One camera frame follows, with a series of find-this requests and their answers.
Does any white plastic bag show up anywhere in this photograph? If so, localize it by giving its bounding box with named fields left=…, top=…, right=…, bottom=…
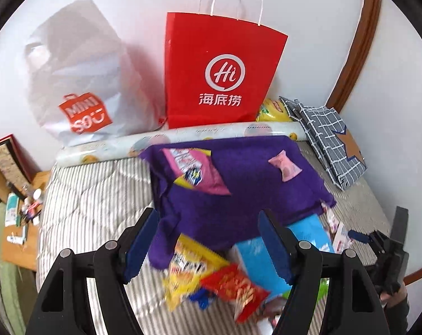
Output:
left=24, top=0, right=163, bottom=147

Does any red snack packet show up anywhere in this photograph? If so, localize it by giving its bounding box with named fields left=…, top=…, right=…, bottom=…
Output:
left=200, top=263, right=271, bottom=323

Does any striped quilted mattress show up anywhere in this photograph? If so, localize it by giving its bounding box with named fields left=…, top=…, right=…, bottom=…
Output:
left=36, top=140, right=396, bottom=335

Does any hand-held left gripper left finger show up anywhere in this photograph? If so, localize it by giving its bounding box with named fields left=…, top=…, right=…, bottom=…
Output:
left=24, top=207, right=161, bottom=335

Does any person's right hand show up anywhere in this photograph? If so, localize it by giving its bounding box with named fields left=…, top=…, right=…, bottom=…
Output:
left=379, top=286, right=407, bottom=309

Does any wooden nightstand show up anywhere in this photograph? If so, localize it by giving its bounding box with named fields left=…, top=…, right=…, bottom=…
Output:
left=0, top=171, right=53, bottom=273

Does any white green tube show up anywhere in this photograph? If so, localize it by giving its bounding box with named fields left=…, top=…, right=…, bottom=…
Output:
left=5, top=193, right=21, bottom=226

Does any white door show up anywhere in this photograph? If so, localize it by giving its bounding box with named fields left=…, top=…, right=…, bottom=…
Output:
left=338, top=0, right=422, bottom=276

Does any purple fabric bag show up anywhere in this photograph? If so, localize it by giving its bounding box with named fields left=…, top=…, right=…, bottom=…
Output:
left=138, top=135, right=337, bottom=271

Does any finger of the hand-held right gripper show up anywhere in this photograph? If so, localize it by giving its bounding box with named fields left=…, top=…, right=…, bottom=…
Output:
left=348, top=229, right=373, bottom=244

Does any brown wooden door frame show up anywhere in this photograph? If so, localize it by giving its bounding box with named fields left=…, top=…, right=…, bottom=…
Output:
left=324, top=0, right=422, bottom=287

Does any cluster of small bottles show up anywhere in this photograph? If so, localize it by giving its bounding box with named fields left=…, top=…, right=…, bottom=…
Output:
left=20, top=188, right=44, bottom=224

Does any light blue snack packet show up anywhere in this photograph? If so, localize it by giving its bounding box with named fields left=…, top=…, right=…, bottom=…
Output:
left=232, top=214, right=335, bottom=297

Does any patterned wrapping paper roll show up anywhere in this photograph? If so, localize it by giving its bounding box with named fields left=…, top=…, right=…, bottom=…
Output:
left=55, top=120, right=307, bottom=166

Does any yellow snack packet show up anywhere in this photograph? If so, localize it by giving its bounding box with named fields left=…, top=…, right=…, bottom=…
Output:
left=162, top=234, right=230, bottom=313

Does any large pink snack packet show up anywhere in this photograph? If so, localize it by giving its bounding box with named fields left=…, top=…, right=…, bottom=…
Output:
left=161, top=147, right=232, bottom=196

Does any red paper bag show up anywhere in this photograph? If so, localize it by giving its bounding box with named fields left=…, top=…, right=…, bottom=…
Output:
left=164, top=0, right=289, bottom=130

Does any small blue candy packet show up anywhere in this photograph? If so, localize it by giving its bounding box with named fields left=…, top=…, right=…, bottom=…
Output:
left=190, top=288, right=215, bottom=309

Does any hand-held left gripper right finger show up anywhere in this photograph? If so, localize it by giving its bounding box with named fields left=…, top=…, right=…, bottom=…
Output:
left=258, top=209, right=391, bottom=335

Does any small pink candy packet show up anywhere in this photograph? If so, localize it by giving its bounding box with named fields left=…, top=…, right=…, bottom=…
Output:
left=268, top=150, right=302, bottom=182

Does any pink cartoon snack packet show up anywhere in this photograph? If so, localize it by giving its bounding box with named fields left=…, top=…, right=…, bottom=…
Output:
left=261, top=293, right=288, bottom=325

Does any person's right forearm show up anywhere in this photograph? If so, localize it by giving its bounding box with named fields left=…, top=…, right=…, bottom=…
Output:
left=380, top=298, right=411, bottom=335

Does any yellow green chips bag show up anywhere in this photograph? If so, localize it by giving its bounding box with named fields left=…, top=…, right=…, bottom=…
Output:
left=256, top=98, right=297, bottom=123

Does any green fabric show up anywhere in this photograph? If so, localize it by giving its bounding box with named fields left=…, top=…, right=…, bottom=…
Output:
left=0, top=202, right=26, bottom=325

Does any blue checked fabric bag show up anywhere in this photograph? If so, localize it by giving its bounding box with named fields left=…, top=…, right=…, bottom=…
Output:
left=279, top=96, right=368, bottom=192

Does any framed picture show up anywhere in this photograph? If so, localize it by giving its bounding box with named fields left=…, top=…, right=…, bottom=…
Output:
left=0, top=134, right=33, bottom=199

